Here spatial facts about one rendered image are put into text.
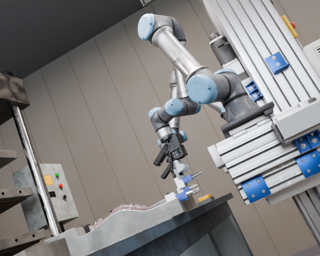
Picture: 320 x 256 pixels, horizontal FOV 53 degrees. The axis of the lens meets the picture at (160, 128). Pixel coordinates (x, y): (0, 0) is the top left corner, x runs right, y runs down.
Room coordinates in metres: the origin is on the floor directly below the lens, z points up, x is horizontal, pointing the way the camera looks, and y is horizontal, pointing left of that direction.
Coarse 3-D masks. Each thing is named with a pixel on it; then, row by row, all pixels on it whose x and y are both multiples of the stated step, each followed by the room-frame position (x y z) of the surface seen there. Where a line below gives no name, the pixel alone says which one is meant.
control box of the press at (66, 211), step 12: (24, 168) 1.91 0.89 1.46; (48, 168) 2.04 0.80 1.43; (60, 168) 2.16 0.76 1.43; (24, 180) 1.92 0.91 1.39; (48, 180) 2.01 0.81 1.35; (60, 180) 2.12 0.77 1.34; (36, 192) 1.90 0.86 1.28; (60, 192) 2.08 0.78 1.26; (24, 204) 1.93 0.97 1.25; (36, 204) 1.91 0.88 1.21; (60, 204) 2.04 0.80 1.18; (72, 204) 2.15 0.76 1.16; (36, 216) 1.92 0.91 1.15; (60, 216) 2.01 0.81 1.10; (72, 216) 2.11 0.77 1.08; (36, 228) 1.92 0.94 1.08; (48, 228) 2.06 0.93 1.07; (60, 228) 2.05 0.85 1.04
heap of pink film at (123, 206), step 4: (124, 204) 1.24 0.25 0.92; (136, 204) 1.33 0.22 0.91; (116, 208) 1.21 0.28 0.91; (120, 208) 1.20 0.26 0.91; (124, 208) 1.21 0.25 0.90; (128, 208) 1.21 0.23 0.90; (132, 208) 1.22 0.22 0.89; (136, 208) 1.22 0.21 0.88; (140, 208) 1.22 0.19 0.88; (144, 208) 1.23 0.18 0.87; (148, 208) 1.23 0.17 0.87; (112, 212) 1.21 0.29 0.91; (108, 216) 1.21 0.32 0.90; (100, 220) 1.25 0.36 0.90; (96, 224) 1.23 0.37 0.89; (92, 228) 1.25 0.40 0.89
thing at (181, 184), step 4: (200, 172) 1.46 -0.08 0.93; (180, 176) 1.47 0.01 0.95; (188, 176) 1.46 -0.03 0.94; (192, 176) 1.47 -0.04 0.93; (176, 180) 1.48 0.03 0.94; (180, 180) 1.47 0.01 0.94; (184, 180) 1.47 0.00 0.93; (188, 180) 1.46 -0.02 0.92; (192, 180) 1.50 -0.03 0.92; (176, 184) 1.48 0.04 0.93; (180, 184) 1.47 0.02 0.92; (184, 184) 1.47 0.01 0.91; (180, 188) 1.48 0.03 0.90
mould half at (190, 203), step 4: (192, 196) 1.69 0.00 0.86; (164, 200) 1.46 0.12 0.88; (188, 200) 1.61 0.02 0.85; (192, 200) 1.66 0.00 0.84; (156, 204) 1.48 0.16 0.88; (160, 204) 1.47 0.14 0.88; (184, 204) 1.53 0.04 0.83; (188, 204) 1.58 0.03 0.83; (192, 204) 1.63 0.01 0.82; (196, 204) 1.69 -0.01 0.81; (152, 208) 1.48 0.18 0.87; (188, 208) 1.56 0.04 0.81; (192, 208) 1.61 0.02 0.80
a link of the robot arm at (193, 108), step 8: (176, 24) 1.33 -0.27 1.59; (176, 32) 1.35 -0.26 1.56; (184, 40) 1.39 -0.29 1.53; (176, 72) 1.43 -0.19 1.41; (176, 80) 1.45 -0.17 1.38; (184, 80) 1.43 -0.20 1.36; (184, 88) 1.44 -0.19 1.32; (184, 96) 1.45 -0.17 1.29; (192, 104) 1.47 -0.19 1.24; (200, 104) 1.51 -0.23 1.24; (192, 112) 1.49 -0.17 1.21
